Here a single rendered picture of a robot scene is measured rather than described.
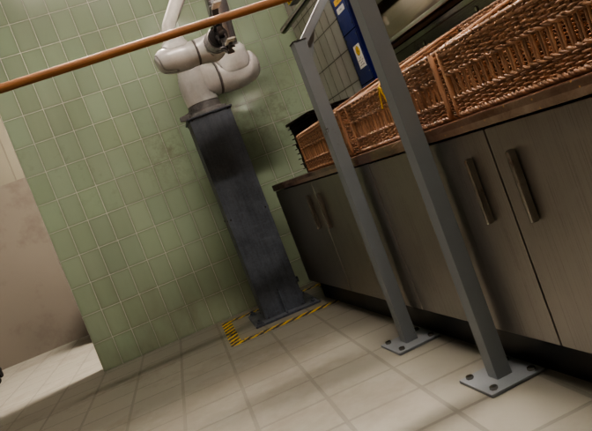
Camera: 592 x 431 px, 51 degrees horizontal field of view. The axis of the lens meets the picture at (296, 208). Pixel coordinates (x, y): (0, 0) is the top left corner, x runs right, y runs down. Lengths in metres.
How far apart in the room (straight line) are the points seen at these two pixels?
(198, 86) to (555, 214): 2.08
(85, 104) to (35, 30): 0.44
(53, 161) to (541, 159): 2.66
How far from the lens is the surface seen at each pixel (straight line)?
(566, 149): 1.08
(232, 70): 3.00
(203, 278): 3.37
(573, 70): 1.09
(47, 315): 5.20
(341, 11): 2.91
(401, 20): 2.51
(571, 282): 1.22
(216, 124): 2.91
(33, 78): 2.21
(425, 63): 1.45
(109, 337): 3.39
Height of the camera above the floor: 0.60
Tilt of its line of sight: 3 degrees down
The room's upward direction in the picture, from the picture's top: 21 degrees counter-clockwise
